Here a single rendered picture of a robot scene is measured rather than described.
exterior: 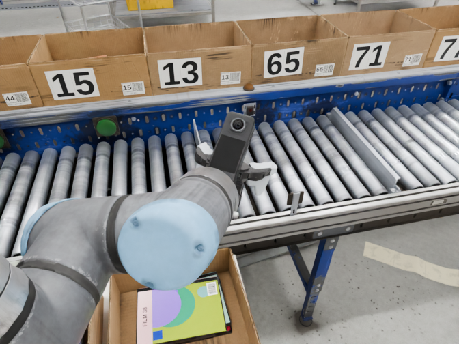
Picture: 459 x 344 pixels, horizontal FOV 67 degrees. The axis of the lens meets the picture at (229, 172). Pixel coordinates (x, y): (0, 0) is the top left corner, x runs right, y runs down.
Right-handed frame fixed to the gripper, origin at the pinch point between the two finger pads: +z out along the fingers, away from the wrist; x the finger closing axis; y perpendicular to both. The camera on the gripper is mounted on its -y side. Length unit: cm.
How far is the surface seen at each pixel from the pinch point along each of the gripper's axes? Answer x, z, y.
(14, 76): -86, 38, 7
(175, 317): -4.0, -5.0, 38.2
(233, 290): 6.0, 7.2, 35.7
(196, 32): -43, 89, -23
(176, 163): -27, 48, 23
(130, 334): -12.3, -7.3, 44.9
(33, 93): -82, 43, 12
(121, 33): -70, 75, -15
